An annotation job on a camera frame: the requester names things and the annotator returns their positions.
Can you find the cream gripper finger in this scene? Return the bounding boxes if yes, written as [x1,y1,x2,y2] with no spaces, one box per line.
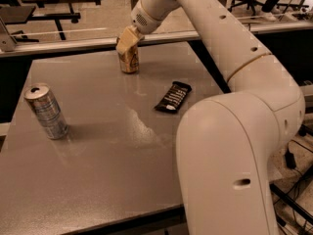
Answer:
[116,25,144,55]

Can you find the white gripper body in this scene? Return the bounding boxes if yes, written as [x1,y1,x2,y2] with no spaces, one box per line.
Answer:
[131,0,180,34]

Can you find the orange soda can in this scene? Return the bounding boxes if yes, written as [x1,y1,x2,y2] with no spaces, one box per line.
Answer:
[118,45,139,73]

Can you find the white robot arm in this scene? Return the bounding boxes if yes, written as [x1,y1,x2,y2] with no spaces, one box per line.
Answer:
[117,0,305,235]

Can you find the black rxbar chocolate bar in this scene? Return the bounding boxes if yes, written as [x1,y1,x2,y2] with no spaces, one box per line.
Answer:
[155,81,192,114]

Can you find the silver blue energy drink can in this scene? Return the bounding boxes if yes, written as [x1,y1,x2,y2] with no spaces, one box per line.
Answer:
[23,83,68,140]

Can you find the person leg white shoe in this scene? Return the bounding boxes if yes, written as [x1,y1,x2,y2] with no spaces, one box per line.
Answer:
[259,0,280,22]

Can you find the dark bench table left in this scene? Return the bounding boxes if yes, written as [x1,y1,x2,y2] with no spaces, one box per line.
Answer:
[0,6,80,40]

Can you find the metal bracket left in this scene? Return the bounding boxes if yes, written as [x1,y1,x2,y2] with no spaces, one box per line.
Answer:
[0,18,17,52]

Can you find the black power adapter cable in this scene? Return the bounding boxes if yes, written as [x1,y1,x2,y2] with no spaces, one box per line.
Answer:
[270,138,313,235]

